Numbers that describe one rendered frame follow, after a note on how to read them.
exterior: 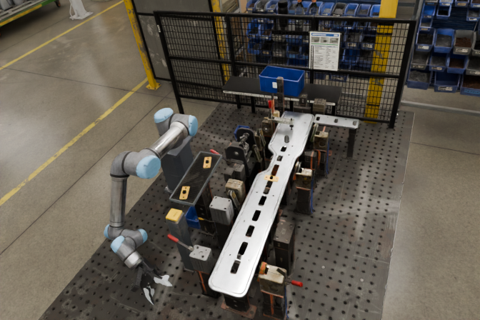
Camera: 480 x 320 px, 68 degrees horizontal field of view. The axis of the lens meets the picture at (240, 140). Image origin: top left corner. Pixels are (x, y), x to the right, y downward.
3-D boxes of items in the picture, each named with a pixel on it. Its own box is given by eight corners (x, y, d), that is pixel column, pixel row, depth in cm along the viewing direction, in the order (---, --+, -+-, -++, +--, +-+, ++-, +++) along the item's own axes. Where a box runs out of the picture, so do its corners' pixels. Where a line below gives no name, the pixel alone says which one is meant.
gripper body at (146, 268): (163, 271, 175) (146, 253, 176) (153, 281, 166) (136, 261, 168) (154, 281, 177) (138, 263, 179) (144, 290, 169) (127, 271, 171)
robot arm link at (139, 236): (131, 224, 190) (117, 233, 180) (148, 229, 186) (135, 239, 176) (131, 237, 192) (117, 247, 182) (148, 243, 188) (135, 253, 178)
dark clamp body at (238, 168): (249, 218, 223) (243, 175, 198) (230, 213, 227) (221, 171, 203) (255, 205, 230) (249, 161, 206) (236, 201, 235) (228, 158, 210)
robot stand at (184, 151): (163, 192, 247) (148, 148, 222) (179, 171, 261) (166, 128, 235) (188, 199, 239) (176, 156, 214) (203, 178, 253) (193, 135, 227)
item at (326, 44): (338, 72, 259) (341, 31, 239) (307, 69, 266) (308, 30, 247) (338, 71, 260) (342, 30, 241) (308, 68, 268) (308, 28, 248)
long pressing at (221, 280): (251, 302, 152) (250, 301, 151) (203, 287, 160) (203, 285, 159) (316, 115, 248) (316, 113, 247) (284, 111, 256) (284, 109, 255)
